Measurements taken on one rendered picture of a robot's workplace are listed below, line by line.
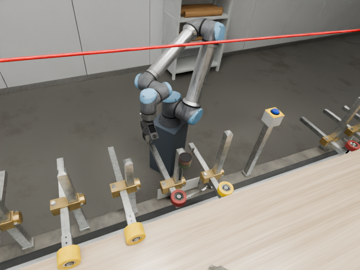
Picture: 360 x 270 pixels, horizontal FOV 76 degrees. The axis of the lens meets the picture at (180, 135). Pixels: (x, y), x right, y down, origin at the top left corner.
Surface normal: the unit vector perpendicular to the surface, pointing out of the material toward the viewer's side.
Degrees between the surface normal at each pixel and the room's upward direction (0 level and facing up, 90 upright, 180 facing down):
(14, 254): 0
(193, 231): 0
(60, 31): 90
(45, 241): 0
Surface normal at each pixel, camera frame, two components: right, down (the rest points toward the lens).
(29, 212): 0.09, -0.72
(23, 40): 0.48, 0.63
